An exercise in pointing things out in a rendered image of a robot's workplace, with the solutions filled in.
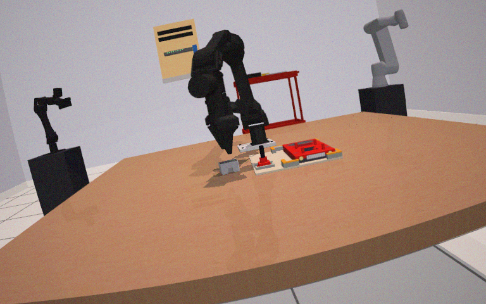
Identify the cream flat slab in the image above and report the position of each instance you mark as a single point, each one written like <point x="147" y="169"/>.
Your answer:
<point x="281" y="161"/>

